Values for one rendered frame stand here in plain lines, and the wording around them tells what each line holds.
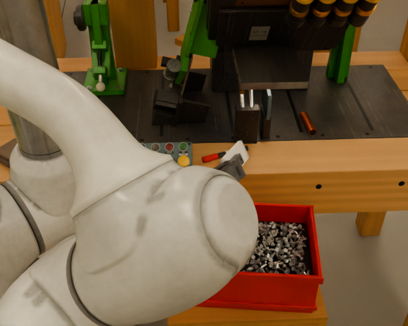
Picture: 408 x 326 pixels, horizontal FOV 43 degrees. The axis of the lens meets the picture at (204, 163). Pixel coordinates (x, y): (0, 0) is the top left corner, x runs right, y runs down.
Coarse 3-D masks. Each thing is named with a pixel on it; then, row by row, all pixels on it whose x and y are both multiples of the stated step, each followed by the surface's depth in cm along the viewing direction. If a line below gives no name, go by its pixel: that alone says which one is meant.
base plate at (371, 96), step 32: (96, 96) 160; (128, 96) 160; (192, 96) 160; (224, 96) 160; (256, 96) 160; (288, 96) 160; (320, 96) 160; (352, 96) 160; (384, 96) 160; (128, 128) 146; (160, 128) 146; (192, 128) 146; (224, 128) 146; (288, 128) 146; (320, 128) 146; (352, 128) 146; (384, 128) 146
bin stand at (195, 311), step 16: (320, 288) 115; (320, 304) 112; (176, 320) 109; (192, 320) 109; (208, 320) 109; (224, 320) 109; (240, 320) 109; (256, 320) 109; (272, 320) 109; (288, 320) 109; (304, 320) 109; (320, 320) 110
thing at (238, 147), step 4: (240, 140) 76; (236, 144) 75; (240, 144) 76; (232, 148) 74; (236, 148) 75; (240, 148) 76; (244, 148) 76; (228, 152) 73; (232, 152) 74; (236, 152) 74; (240, 152) 75; (244, 152) 76; (224, 156) 72; (228, 156) 72; (232, 156) 73; (244, 156) 76; (248, 156) 77; (220, 160) 71; (224, 160) 71; (244, 160) 76
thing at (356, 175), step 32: (192, 160) 135; (256, 160) 135; (288, 160) 135; (320, 160) 135; (352, 160) 135; (384, 160) 135; (256, 192) 134; (288, 192) 135; (320, 192) 136; (352, 192) 136; (384, 192) 137
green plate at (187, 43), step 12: (204, 0) 125; (192, 12) 134; (204, 12) 129; (192, 24) 130; (204, 24) 131; (192, 36) 131; (204, 36) 133; (192, 48) 134; (204, 48) 135; (216, 48) 135
